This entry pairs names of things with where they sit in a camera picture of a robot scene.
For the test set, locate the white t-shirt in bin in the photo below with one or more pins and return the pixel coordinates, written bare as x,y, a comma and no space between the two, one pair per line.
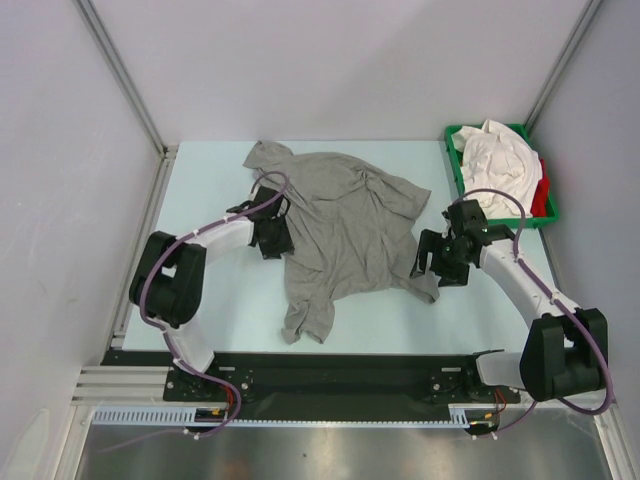
500,167

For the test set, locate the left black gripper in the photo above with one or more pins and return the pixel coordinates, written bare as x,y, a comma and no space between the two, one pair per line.
284,244

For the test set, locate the white cable duct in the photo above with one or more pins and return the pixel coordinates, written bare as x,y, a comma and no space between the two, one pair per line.
206,418

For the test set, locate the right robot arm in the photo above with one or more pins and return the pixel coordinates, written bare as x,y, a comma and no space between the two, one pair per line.
565,353

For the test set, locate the aluminium front rail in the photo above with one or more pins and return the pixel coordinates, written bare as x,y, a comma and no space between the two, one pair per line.
120,385

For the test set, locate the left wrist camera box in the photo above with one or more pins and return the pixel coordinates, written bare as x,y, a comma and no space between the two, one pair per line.
267,204

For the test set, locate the right aluminium corner post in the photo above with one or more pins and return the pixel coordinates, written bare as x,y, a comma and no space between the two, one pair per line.
577,36

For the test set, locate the left aluminium corner post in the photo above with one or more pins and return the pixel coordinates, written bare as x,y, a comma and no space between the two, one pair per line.
110,53

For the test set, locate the aluminium corner post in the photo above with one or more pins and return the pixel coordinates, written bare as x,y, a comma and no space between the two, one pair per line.
577,36
110,53

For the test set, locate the grey t-shirt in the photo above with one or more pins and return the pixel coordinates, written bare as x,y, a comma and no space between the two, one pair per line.
351,227

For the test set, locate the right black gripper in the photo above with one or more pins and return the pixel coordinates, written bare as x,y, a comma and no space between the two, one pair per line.
431,241

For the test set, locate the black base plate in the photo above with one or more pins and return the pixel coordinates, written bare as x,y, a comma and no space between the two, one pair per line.
345,386

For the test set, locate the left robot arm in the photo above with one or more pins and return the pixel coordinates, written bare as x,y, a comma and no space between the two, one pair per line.
168,282

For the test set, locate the red t-shirt in bin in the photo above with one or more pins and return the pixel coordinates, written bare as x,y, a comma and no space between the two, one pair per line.
538,207

